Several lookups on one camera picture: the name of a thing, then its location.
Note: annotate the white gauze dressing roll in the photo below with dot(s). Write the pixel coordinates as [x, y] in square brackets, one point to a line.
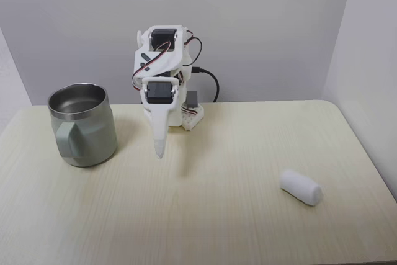
[301, 186]

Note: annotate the grey block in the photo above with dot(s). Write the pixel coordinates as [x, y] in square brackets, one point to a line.
[192, 99]

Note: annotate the grey-green steel mug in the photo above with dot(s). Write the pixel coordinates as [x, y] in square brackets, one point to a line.
[90, 134]

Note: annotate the white perforated base plate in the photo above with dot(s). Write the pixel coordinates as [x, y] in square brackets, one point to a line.
[193, 119]

